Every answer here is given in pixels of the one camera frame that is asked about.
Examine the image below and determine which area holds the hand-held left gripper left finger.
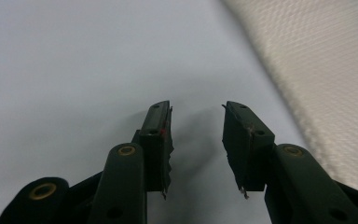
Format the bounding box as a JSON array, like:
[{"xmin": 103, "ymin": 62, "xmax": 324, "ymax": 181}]
[{"xmin": 131, "ymin": 100, "xmax": 175, "ymax": 201}]

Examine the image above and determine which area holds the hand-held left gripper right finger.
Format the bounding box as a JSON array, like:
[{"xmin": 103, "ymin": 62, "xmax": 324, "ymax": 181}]
[{"xmin": 221, "ymin": 100, "xmax": 276, "ymax": 201}]

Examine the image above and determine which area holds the white mesh laundry bag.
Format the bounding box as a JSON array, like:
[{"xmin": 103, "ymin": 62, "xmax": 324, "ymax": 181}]
[{"xmin": 220, "ymin": 0, "xmax": 358, "ymax": 192}]

